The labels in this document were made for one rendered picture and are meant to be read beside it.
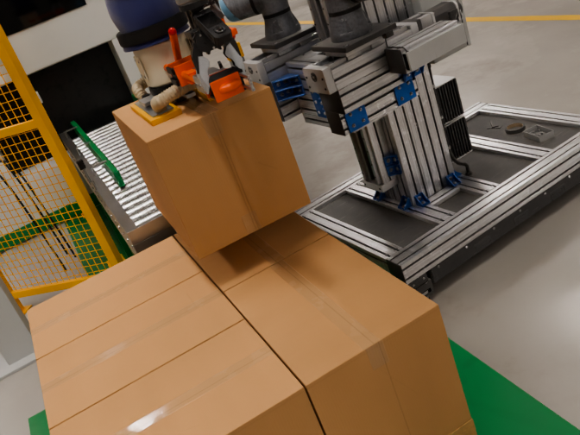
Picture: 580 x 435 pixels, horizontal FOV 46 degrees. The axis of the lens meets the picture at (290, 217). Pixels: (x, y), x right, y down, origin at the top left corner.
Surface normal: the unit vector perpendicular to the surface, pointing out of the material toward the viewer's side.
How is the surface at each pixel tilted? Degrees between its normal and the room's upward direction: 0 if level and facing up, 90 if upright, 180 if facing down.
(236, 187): 90
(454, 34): 90
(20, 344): 90
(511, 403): 0
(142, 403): 0
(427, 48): 90
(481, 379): 0
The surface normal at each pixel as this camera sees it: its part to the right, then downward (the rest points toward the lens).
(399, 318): -0.33, -0.85
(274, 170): 0.40, 0.29
